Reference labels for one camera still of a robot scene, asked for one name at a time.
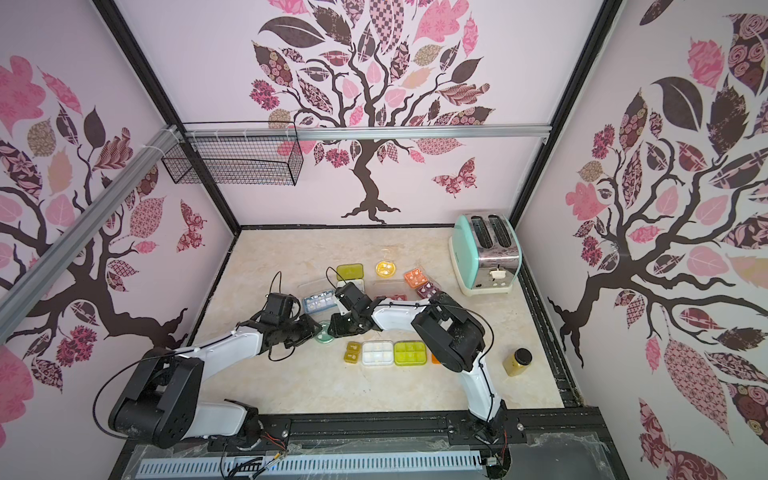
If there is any yellow small pillbox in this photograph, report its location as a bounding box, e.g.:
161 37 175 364
343 341 362 364

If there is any white square pillbox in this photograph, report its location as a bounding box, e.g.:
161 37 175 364
361 340 394 367

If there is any lime green square pillbox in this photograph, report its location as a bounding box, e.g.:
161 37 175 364
393 341 428 367

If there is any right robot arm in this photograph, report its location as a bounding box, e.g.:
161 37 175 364
328 283 502 424

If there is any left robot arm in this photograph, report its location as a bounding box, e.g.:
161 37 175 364
107 293 322 449

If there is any teal rectangular pillbox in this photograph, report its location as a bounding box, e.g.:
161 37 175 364
298 280 336 315

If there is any green round pillbox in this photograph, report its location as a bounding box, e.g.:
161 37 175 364
314 321 334 344

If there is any lime green open pillbox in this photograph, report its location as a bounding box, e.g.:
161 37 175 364
335 263 365 292

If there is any pink rectangular pillbox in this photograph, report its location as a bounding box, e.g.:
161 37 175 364
369 281 410 301

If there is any yellow round pillbox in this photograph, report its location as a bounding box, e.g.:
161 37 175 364
375 260 397 279

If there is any orange small pillbox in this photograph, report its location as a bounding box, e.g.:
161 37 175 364
403 268 429 290

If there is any magenta small pillbox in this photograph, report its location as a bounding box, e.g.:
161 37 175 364
416 280 441 299

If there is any mint green toaster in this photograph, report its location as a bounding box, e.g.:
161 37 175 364
449 212 523 296

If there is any yellow jar black lid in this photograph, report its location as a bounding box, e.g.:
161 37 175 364
502 348 533 377

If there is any white cable duct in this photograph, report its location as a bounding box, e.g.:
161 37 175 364
132 451 485 479

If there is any black wire basket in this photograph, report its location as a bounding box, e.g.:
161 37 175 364
162 120 304 186

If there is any aluminium rail bar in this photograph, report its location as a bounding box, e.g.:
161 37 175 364
182 123 552 141

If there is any left aluminium rail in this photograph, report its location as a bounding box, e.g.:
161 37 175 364
1 125 180 342

